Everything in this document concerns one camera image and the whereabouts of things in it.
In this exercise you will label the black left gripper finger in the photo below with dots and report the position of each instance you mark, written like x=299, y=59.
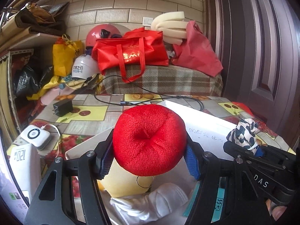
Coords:
x=242, y=203
x=69, y=192
x=240, y=154

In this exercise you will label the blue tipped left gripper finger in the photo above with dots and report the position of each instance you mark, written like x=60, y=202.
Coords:
x=259, y=152

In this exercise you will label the black white patterned cloth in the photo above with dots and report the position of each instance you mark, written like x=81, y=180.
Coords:
x=244, y=135

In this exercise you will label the teal packaged sponge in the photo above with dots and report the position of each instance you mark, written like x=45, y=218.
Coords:
x=218, y=204

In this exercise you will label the pale yellow sponge block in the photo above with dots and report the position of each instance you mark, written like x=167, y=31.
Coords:
x=121, y=183

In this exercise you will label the red plush apple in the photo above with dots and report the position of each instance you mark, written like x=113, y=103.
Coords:
x=149, y=140

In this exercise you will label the person's right hand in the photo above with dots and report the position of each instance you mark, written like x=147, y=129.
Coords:
x=275, y=211

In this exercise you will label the white cardboard box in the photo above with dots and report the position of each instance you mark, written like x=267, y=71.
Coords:
x=179, y=175

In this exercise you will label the white round-button device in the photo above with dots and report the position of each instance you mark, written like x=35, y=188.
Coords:
x=36, y=136

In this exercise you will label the white rolled sock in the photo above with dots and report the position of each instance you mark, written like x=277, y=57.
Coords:
x=164, y=200

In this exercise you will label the fruit print tablecloth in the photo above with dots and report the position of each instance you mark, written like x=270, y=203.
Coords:
x=93, y=115

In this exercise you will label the black power adapter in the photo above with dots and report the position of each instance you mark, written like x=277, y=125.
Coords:
x=62, y=107

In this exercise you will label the dark red fabric bag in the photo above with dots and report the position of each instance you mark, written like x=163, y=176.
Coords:
x=196, y=52

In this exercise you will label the plaid blanket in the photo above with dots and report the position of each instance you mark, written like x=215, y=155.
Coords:
x=170, y=80

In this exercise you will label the white helmet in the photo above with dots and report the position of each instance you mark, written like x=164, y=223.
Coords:
x=84, y=67

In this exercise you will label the cream foam roll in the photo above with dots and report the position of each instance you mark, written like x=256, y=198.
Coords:
x=173, y=27

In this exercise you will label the shiny red tote bag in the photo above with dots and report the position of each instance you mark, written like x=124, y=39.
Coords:
x=137, y=47

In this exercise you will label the yellow shopping bag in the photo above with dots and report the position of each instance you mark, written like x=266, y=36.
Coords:
x=64, y=53

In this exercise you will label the red helmet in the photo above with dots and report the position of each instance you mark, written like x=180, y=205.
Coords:
x=102, y=31

